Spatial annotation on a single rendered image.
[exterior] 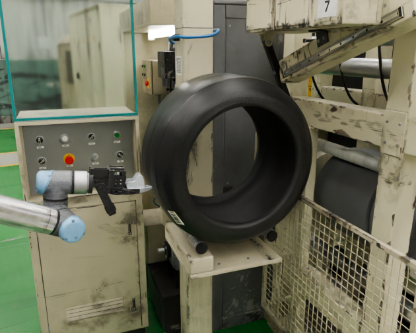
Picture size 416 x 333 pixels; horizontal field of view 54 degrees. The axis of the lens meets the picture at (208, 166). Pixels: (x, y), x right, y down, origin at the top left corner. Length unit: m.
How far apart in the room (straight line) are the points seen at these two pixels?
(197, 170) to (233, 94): 0.54
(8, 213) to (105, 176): 0.33
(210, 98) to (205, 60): 0.43
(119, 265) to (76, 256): 0.23
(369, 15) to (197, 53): 0.69
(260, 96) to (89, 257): 1.26
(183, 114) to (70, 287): 1.26
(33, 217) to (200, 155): 0.80
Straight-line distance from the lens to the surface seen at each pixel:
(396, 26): 1.28
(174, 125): 1.27
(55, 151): 2.03
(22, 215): 1.19
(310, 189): 1.97
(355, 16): 1.25
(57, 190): 1.33
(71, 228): 1.22
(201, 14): 1.68
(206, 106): 1.26
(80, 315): 2.34
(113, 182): 1.34
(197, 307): 2.04
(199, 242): 1.44
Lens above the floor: 1.56
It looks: 16 degrees down
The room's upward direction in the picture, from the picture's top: straight up
